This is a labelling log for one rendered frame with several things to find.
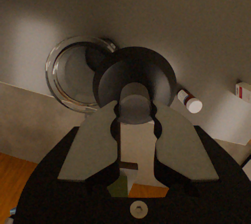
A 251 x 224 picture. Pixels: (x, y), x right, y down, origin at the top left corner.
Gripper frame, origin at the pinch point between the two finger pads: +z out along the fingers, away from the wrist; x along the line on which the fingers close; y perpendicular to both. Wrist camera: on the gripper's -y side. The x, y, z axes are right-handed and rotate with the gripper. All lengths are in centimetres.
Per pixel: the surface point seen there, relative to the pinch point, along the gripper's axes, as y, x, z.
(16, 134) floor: 102, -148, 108
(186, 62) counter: 3.3, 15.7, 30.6
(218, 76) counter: 7.8, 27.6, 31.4
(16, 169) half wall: 146, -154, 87
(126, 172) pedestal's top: 49, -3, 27
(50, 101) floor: 59, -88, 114
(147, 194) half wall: 209, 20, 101
